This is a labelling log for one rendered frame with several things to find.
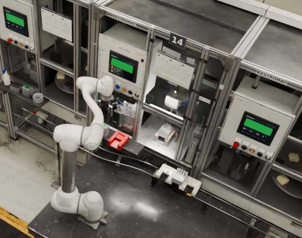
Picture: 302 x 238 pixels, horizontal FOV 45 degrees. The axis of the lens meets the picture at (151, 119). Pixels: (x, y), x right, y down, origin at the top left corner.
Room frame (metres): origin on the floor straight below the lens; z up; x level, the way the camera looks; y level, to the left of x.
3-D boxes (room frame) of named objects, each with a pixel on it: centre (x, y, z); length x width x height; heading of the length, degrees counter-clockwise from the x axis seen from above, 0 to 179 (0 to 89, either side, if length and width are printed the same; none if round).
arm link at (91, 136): (1.74, 0.37, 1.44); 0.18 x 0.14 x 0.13; 3
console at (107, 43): (2.49, 0.27, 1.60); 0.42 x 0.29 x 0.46; 69
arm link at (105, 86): (2.30, 0.40, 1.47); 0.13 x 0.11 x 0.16; 93
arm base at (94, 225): (1.61, 0.30, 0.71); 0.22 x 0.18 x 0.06; 69
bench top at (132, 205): (1.66, -0.11, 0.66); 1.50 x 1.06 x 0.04; 69
